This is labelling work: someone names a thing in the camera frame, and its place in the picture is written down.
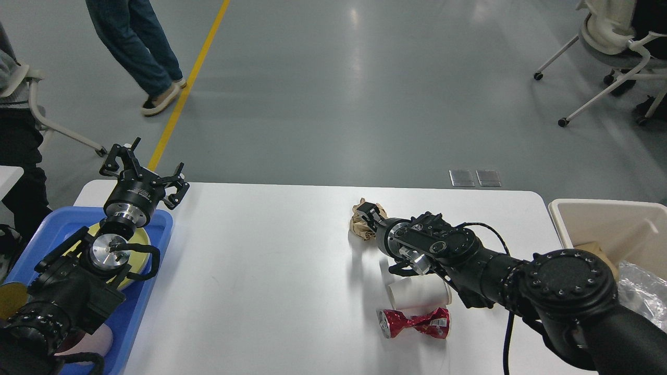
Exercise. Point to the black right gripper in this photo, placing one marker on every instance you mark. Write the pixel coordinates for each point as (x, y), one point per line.
(376, 219)

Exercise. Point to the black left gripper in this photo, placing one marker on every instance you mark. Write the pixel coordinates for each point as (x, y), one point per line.
(133, 202)

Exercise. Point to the small brown paper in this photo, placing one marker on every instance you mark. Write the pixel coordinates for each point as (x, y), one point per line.
(359, 225)

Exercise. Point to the yellow plate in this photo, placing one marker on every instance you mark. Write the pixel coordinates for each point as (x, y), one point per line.
(138, 240)

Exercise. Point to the pink mug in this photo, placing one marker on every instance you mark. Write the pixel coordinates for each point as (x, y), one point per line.
(98, 343)

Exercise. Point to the aluminium foil tray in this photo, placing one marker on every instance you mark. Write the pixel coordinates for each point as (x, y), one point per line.
(643, 292)

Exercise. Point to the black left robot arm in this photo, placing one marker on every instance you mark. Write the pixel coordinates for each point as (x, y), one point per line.
(77, 284)

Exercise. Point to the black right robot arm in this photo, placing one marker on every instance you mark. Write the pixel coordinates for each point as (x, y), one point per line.
(568, 296)

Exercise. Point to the white paper cup front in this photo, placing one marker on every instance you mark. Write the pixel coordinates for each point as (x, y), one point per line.
(416, 292)

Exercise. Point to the left metal floor plate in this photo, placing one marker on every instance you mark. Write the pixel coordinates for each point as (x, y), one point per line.
(462, 178)

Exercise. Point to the metal floor plate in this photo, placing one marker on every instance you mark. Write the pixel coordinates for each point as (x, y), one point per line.
(462, 178)
(488, 178)

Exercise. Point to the right metal floor plate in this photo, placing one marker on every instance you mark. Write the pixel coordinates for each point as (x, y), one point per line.
(488, 178)

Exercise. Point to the crushed red soda can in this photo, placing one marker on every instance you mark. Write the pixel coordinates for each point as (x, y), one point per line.
(436, 324)

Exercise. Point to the person in black left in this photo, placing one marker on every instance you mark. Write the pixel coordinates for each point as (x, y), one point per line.
(27, 199)

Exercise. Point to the small white side table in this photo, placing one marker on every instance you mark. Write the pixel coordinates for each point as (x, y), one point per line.
(9, 177)

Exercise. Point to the person in dark blue jeans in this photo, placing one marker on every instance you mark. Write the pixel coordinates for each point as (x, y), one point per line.
(131, 32)

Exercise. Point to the white office chair left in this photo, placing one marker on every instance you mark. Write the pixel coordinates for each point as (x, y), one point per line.
(26, 74)

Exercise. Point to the white office chair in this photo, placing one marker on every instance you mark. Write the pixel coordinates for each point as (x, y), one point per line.
(26, 74)
(627, 36)

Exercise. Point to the brown paper in bin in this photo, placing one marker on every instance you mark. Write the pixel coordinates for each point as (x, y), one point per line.
(595, 248)

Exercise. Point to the beige plastic bin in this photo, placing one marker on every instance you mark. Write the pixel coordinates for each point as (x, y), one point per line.
(624, 230)

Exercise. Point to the white office chair right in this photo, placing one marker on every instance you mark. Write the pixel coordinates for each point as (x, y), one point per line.
(627, 36)

